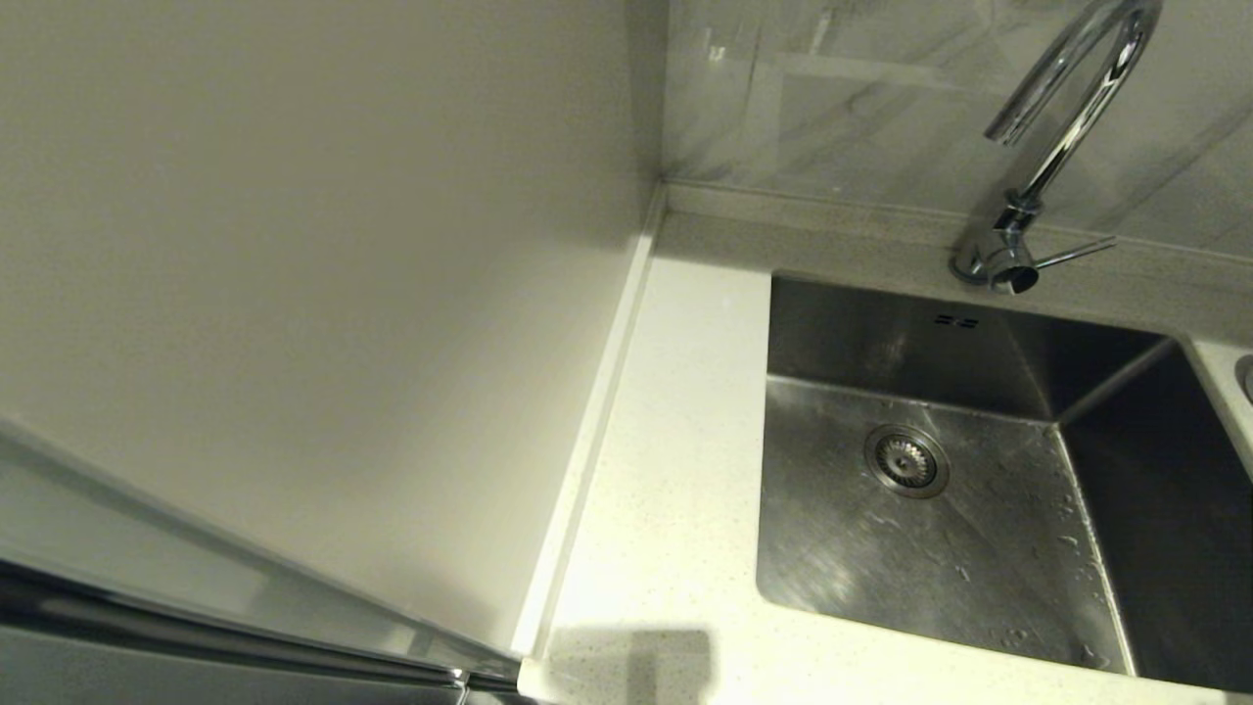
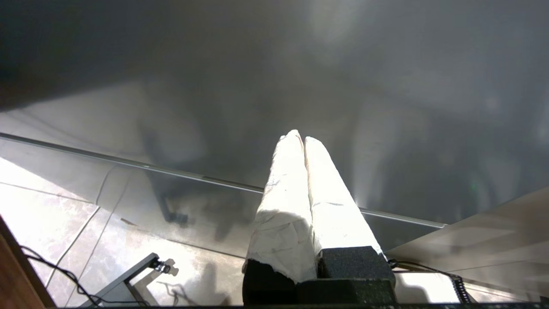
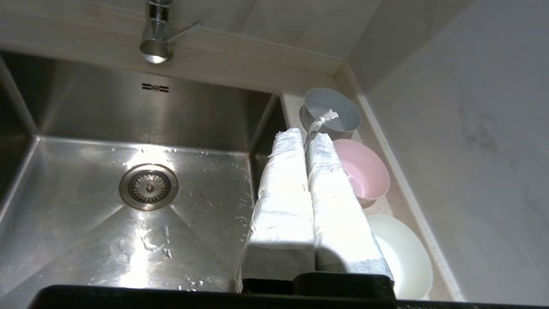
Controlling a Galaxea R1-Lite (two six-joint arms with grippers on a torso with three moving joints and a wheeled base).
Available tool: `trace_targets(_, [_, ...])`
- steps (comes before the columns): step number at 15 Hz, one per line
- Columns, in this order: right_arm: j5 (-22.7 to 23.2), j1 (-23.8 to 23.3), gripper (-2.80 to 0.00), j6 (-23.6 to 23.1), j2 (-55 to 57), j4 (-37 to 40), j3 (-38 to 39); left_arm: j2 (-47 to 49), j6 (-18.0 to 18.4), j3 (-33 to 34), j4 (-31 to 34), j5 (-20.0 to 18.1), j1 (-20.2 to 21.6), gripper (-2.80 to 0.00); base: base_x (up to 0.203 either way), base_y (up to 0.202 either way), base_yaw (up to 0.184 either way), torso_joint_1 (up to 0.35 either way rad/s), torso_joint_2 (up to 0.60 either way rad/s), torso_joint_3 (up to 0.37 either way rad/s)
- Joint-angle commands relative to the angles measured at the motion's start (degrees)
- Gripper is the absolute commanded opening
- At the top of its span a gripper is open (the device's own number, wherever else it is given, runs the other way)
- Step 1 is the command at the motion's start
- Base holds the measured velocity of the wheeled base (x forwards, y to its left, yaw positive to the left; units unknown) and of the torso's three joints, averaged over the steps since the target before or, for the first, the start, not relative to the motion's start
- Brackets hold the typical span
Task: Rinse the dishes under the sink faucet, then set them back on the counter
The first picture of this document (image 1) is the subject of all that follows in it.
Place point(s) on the chrome gooseneck faucet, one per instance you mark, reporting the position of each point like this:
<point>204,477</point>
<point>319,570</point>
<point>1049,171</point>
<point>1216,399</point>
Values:
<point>1006,257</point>

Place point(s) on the white bowl with gray outside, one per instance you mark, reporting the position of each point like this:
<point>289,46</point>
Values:
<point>1246,377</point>

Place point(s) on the stainless steel sink basin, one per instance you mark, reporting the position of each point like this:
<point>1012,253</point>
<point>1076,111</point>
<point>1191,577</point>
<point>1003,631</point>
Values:
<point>861,548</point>

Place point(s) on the round metal drain strainer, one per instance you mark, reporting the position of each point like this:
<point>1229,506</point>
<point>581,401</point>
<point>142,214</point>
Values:
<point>905,460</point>

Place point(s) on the tall glossy cabinet unit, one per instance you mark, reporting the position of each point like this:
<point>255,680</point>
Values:
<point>294,294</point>

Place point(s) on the chrome cabinet trim strip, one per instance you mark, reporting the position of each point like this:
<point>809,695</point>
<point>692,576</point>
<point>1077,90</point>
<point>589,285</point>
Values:
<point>245,636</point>

